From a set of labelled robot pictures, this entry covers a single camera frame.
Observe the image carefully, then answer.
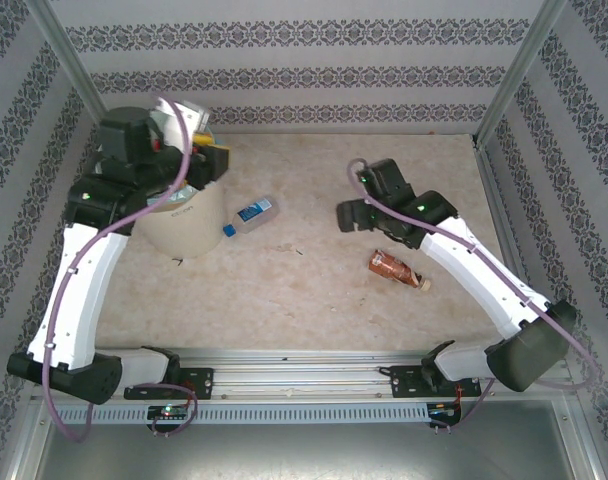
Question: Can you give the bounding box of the clear bottle blue cap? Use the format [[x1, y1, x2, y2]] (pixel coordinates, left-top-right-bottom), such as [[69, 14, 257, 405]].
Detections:
[[222, 195, 281, 238]]

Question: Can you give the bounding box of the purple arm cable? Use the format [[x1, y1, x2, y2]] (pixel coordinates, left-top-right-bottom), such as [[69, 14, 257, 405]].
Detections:
[[41, 94, 198, 444], [347, 158, 601, 436]]

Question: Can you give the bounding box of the grey slotted cable duct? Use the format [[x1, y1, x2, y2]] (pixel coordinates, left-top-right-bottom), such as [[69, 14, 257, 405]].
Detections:
[[51, 402, 431, 426]]

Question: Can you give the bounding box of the aluminium frame post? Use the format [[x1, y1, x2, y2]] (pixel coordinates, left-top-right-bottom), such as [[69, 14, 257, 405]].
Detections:
[[475, 0, 569, 147], [26, 0, 108, 126]]

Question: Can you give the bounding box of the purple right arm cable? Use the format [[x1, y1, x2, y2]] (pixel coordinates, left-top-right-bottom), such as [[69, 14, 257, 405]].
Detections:
[[347, 158, 601, 436]]

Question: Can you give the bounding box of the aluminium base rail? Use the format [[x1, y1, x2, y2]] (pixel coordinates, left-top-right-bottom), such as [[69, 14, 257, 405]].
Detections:
[[31, 347, 580, 401]]

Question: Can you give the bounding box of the aluminium table side rail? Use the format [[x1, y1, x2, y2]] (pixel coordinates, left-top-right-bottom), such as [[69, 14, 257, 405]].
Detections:
[[473, 134, 558, 364]]

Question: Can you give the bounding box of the grey metal sheet panel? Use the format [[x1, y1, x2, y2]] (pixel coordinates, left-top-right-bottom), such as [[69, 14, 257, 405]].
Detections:
[[13, 399, 605, 480]]

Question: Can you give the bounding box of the brown chocolate drink bottle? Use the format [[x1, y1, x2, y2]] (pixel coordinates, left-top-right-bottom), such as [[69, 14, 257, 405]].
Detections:
[[367, 248, 434, 293]]

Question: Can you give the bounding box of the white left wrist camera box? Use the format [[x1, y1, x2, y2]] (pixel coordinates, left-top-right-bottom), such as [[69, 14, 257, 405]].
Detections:
[[153, 97, 211, 132]]

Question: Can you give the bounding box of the cream plastic waste bin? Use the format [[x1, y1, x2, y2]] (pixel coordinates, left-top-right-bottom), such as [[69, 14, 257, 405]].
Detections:
[[133, 149, 229, 260]]

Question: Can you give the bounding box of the controller board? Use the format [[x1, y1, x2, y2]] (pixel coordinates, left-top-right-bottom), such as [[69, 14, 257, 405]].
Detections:
[[146, 403, 191, 422], [427, 401, 464, 427]]

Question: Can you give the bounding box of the left controller board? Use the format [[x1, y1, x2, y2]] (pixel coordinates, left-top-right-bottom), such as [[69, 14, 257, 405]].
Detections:
[[146, 403, 191, 422]]

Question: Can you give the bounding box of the right controller board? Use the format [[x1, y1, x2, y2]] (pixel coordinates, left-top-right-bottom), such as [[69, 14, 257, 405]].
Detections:
[[427, 401, 464, 427]]

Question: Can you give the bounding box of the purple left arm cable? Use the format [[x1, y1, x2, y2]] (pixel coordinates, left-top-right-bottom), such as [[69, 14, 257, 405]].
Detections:
[[41, 94, 198, 444]]

